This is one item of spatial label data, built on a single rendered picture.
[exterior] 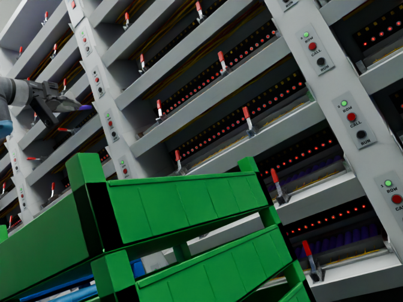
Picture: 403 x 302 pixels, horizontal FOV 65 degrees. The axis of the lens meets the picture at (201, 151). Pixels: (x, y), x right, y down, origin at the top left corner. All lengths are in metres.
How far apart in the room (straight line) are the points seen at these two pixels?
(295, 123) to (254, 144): 0.12
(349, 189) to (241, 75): 0.39
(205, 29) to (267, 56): 0.22
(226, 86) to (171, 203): 0.63
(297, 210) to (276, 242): 0.36
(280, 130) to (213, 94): 0.23
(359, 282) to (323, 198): 0.19
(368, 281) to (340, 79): 0.43
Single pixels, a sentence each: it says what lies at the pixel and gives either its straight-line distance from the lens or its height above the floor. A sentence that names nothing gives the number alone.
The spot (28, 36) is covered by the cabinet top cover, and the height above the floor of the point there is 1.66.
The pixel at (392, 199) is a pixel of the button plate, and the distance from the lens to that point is 0.74.
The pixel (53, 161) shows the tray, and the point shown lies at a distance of 1.51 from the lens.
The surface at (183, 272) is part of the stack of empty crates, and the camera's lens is 0.29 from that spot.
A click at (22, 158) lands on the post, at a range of 1.75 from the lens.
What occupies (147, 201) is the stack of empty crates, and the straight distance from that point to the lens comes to 0.28.
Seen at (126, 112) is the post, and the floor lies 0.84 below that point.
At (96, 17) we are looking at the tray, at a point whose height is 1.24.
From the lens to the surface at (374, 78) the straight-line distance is 0.77.
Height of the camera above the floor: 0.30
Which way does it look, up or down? 16 degrees up
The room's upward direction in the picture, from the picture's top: 21 degrees counter-clockwise
